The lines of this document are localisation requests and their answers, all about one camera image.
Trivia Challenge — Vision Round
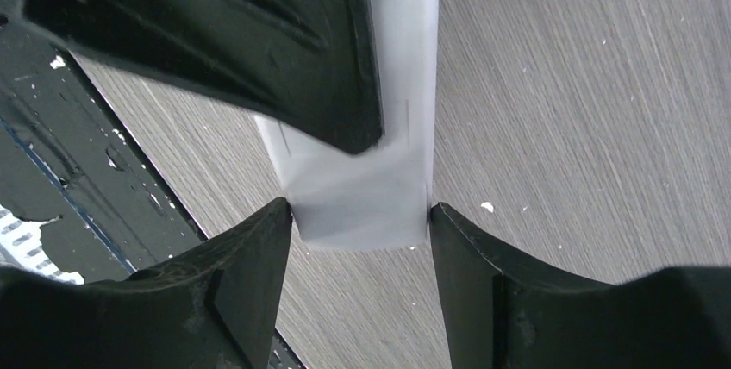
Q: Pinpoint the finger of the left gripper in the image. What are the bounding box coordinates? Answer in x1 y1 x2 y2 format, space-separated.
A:
22 0 384 154

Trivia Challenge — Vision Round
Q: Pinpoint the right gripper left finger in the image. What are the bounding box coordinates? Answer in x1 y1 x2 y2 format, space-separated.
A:
1 197 292 368

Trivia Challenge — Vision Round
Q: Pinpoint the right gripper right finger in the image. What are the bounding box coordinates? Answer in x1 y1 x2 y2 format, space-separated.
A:
430 203 730 368

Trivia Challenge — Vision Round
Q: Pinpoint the white remote control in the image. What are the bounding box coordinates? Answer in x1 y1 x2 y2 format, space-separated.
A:
255 0 439 251

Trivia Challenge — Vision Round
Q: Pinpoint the white cable duct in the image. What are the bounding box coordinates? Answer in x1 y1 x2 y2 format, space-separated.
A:
1 206 84 285

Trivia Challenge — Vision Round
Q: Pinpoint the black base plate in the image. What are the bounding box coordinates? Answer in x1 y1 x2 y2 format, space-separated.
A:
1 21 303 368

